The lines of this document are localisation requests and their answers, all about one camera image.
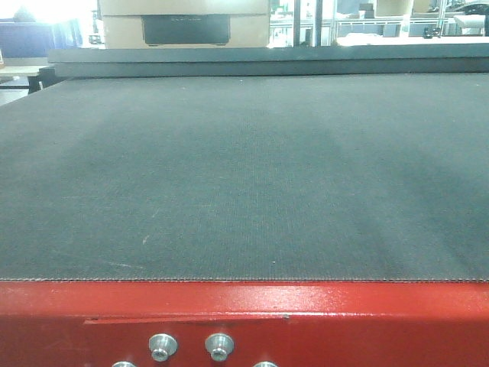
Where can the silver bolt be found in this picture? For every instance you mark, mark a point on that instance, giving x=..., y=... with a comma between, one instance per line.
x=124, y=364
x=219, y=346
x=265, y=364
x=162, y=346

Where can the silver bolt lower right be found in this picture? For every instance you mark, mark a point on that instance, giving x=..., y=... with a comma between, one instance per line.
x=265, y=364

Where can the dark conveyor belt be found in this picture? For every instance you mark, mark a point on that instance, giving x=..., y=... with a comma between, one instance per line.
x=358, y=178

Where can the silver bolt lower left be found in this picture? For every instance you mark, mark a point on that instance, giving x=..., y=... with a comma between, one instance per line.
x=124, y=364

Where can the red conveyor frame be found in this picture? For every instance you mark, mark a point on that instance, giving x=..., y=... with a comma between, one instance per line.
x=89, y=323

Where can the beige machine with black panel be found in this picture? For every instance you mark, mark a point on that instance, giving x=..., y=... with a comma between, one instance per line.
x=185, y=24

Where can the grey conveyor end plate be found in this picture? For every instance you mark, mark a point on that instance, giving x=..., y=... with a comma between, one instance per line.
x=288, y=61

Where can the blue partition screen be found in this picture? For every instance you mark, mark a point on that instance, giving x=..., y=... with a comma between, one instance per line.
x=35, y=39

